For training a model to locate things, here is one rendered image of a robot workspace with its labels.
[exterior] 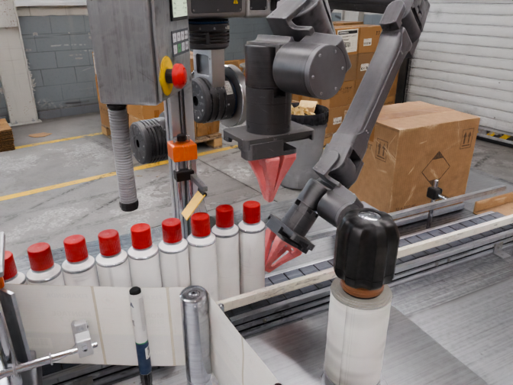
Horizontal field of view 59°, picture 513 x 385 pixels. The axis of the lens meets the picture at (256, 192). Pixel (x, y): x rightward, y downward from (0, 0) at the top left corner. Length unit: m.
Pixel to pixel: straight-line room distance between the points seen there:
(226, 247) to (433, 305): 0.48
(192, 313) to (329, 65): 0.36
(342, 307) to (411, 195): 0.76
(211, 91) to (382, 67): 0.58
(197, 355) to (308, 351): 0.22
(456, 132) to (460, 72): 4.09
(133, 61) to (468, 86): 4.91
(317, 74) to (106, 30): 0.35
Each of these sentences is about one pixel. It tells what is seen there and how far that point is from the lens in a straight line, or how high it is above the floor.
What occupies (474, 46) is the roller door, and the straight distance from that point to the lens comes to 5.39.
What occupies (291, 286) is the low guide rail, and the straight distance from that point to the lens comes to 0.92.
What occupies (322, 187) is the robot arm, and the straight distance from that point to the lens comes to 0.89.
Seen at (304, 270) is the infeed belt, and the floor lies 0.88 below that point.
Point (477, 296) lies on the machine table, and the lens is 1.13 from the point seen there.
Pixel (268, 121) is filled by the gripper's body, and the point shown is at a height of 1.30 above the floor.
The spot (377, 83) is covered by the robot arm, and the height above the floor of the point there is 1.27.
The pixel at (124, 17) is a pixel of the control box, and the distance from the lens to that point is 0.71.
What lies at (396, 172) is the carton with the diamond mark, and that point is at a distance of 1.28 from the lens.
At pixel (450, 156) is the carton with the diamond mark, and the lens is 1.41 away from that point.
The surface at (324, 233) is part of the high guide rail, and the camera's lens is 1.01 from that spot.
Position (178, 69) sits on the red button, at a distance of 0.71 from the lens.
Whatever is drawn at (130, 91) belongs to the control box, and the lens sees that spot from 0.72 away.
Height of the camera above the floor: 1.44
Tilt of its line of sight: 24 degrees down
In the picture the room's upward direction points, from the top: straight up
